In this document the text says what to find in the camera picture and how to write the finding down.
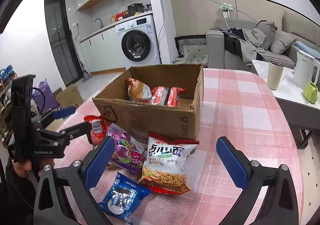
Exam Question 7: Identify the white noodle snack bag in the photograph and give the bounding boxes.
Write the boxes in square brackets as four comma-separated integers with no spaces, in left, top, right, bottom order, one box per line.
[138,133,199,195]

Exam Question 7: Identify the red spicy strip packet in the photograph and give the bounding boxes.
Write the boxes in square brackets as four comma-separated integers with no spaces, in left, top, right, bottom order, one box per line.
[150,86,186,107]

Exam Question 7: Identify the person's left hand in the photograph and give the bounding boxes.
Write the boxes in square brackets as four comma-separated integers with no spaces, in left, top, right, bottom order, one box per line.
[12,159,55,178]

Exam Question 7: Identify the purple plastic bag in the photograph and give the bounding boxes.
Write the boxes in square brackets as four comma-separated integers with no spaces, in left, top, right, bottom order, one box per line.
[32,80,58,113]

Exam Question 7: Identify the red packet behind box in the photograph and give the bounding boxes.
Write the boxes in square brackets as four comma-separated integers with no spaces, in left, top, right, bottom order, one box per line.
[84,115,108,146]

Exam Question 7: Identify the cardboard box on floor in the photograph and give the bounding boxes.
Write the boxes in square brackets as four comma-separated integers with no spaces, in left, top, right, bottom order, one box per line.
[53,84,84,108]

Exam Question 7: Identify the blue oreo cookie packet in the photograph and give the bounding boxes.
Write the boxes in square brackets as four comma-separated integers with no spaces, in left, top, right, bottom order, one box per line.
[98,172,151,224]

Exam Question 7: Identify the purple candy bag on table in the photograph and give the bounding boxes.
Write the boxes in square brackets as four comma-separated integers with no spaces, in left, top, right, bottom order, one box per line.
[107,123,148,174]

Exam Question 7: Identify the black glass door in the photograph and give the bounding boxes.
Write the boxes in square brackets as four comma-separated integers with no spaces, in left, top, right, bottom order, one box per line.
[44,0,84,87]

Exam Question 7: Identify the white kitchen counter cabinets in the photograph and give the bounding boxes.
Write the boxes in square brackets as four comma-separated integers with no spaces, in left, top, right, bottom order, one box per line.
[80,12,152,74]

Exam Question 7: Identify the brown cardboard box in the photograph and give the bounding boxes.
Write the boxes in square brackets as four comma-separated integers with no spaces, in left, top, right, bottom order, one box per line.
[93,64,204,140]

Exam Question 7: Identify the kitchen faucet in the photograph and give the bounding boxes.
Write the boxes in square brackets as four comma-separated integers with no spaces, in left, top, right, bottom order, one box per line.
[95,18,103,29]

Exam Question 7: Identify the white washing machine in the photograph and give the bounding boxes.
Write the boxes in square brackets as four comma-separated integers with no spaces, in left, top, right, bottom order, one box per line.
[116,14,162,69]

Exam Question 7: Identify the white marble coffee table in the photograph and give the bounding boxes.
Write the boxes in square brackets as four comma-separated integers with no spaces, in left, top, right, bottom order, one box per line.
[252,60,319,110]

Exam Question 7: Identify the green ceramic mug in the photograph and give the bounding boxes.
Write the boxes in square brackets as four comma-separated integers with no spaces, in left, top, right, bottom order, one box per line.
[303,82,318,104]

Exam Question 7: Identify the black cooker on washer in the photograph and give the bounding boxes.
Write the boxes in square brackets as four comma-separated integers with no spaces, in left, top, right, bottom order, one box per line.
[127,3,144,17]

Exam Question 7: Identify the beige travel mug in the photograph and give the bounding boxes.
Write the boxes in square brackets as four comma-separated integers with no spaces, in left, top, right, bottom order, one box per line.
[267,61,284,90]

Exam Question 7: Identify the white electric kettle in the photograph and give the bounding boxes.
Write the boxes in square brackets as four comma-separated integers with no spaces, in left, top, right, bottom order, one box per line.
[293,50,319,89]

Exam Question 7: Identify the crumpled beige cloth on floor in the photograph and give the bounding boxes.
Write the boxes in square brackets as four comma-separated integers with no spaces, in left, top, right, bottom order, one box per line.
[172,54,208,66]

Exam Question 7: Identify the grey sofa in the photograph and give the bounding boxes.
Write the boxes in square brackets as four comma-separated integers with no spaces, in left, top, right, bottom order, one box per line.
[206,10,319,71]

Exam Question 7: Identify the grey clothes pile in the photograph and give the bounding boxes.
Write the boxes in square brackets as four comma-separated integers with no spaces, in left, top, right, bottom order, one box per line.
[224,20,278,66]

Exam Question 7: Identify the grey sofa cushion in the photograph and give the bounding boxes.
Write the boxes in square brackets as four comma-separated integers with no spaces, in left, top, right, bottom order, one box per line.
[269,30,296,55]

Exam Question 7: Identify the white wall power strip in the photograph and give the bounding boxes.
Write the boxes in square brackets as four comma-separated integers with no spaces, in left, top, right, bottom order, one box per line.
[220,3,234,18]

